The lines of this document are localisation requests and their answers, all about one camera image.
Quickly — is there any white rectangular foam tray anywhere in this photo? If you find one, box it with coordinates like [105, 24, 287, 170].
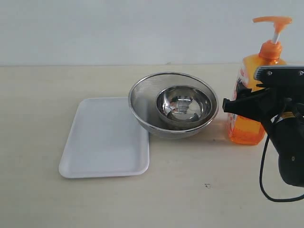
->
[59, 97, 150, 179]

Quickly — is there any orange pump soap bottle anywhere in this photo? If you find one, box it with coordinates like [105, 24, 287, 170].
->
[227, 16, 293, 146]

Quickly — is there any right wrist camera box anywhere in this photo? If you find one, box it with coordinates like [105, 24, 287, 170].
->
[254, 65, 304, 84]

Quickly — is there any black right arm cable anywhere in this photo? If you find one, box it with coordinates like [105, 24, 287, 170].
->
[259, 102, 304, 203]

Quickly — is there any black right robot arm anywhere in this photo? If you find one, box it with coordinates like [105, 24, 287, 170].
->
[223, 82, 304, 187]

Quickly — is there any steel mesh strainer basket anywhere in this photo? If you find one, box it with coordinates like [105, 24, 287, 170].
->
[128, 72, 219, 139]

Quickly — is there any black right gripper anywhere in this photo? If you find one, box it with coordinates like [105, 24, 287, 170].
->
[222, 80, 304, 140]

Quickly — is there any small stainless steel bowl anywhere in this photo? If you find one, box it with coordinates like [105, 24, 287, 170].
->
[156, 85, 214, 128]

